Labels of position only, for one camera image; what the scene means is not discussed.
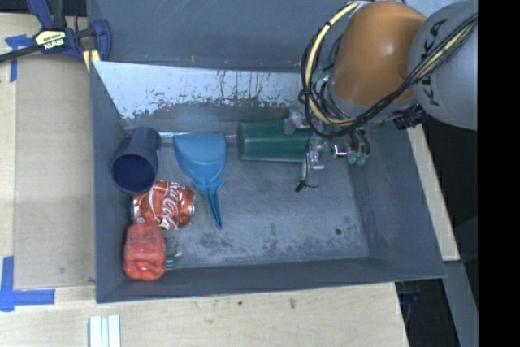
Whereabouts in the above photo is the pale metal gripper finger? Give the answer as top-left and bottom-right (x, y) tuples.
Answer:
(299, 150), (326, 189)
(283, 109), (307, 136)

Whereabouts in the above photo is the dark green flat block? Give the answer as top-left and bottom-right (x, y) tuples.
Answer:
(236, 120), (314, 164)

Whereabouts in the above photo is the grey metal bin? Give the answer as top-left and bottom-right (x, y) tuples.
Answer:
(84, 0), (449, 304)

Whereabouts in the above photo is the light blue plastic scoop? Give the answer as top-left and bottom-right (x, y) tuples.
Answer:
(172, 132), (228, 230)

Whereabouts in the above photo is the red soda can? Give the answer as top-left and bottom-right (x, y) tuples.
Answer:
(130, 179), (197, 232)

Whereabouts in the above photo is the dark blue cup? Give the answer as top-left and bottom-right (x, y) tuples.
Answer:
(110, 126), (163, 194)

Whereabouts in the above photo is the clear glass thing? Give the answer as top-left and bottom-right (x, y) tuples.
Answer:
(163, 238), (184, 270)

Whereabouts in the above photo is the black cylinder on white bracket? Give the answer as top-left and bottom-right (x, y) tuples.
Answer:
(392, 105), (428, 132)

